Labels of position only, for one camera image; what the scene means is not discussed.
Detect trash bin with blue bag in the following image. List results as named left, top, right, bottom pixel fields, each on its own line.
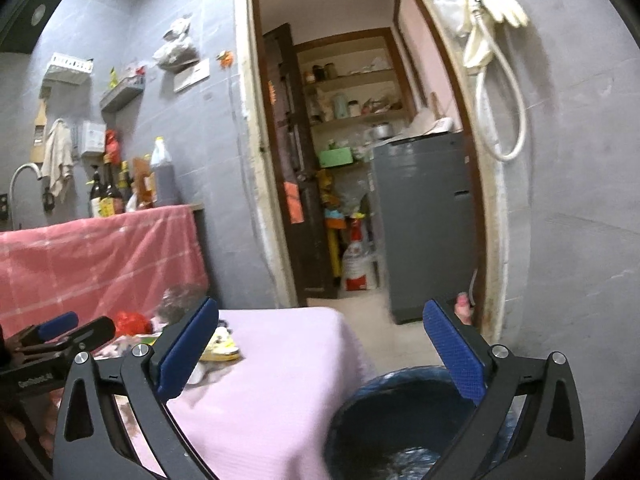
left=322, top=365, right=531, bottom=480

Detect amber oil bottle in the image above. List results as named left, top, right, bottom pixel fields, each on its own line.
left=132, top=156, right=156, bottom=211

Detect grey refrigerator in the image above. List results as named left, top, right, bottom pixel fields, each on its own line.
left=372, top=130, right=481, bottom=326

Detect white wall basket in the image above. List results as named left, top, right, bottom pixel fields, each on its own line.
left=42, top=52, right=96, bottom=86

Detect yellow snack wrapper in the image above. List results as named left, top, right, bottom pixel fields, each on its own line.
left=199, top=327, right=242, bottom=363

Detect brown wooden door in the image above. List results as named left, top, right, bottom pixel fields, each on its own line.
left=262, top=22, right=341, bottom=306

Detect white hose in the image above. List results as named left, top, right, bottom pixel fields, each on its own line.
left=462, top=0, right=528, bottom=163

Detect dark glass bottle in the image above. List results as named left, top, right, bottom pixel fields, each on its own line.
left=102, top=152, right=126, bottom=216
left=89, top=169, right=107, bottom=219

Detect red plastic bag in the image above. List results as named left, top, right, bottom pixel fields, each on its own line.
left=115, top=311, right=153, bottom=337

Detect cream rubber gloves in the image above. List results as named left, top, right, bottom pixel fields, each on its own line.
left=457, top=0, right=531, bottom=36

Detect grey wall shelf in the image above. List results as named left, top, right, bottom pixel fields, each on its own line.
left=99, top=82, right=146, bottom=113

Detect white red printed sack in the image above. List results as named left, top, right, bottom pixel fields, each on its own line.
left=341, top=225, right=378, bottom=292

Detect pink checked cloth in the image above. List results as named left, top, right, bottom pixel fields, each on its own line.
left=0, top=203, right=210, bottom=331

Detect green box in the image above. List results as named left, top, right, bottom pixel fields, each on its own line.
left=318, top=147, right=355, bottom=169

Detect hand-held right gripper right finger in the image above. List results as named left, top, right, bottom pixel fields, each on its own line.
left=422, top=299, right=587, bottom=480

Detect wooden door frame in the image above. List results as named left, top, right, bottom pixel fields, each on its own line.
left=235, top=0, right=511, bottom=341

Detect person's left hand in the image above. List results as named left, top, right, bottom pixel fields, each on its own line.
left=0, top=402, right=57, bottom=463

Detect metal faucet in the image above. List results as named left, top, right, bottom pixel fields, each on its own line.
left=9, top=162, right=43, bottom=231

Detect pink floral tablecloth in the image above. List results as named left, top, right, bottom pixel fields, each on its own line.
left=45, top=307, right=381, bottom=480

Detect white wall plate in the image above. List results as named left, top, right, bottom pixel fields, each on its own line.
left=172, top=58, right=211, bottom=93

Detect beige hanging towel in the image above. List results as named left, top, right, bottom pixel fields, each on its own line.
left=41, top=119, right=76, bottom=198

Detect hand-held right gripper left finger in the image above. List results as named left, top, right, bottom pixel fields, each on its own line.
left=52, top=296, right=221, bottom=480

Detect hanging clear plastic bags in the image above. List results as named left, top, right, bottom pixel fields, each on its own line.
left=152, top=16, right=201, bottom=68

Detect large dark sauce jug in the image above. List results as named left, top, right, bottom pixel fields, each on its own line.
left=150, top=136, right=180, bottom=208

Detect red hanging package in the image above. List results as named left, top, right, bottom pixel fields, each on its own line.
left=103, top=130, right=122, bottom=166

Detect wooden shelving unit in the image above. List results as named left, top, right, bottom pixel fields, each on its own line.
left=295, top=30, right=416, bottom=171

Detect grey crumpled plastic bag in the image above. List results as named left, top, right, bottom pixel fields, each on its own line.
left=152, top=282, right=211, bottom=326

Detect white wall box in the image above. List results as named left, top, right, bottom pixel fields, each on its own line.
left=81, top=121, right=106, bottom=157

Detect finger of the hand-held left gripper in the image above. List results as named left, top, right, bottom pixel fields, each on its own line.
left=5, top=311, right=80, bottom=356
left=30, top=316, right=117, bottom=361

